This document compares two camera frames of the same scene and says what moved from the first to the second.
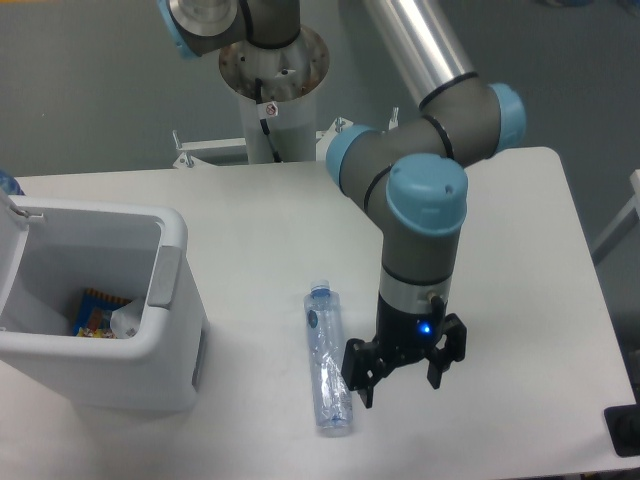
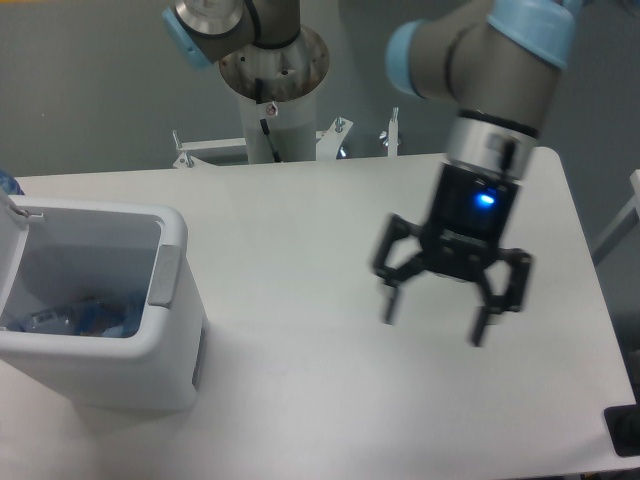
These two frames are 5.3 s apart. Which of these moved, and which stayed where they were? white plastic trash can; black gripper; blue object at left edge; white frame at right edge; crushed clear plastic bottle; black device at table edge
Moved: black gripper; crushed clear plastic bottle
Stayed: white plastic trash can; white frame at right edge; black device at table edge; blue object at left edge
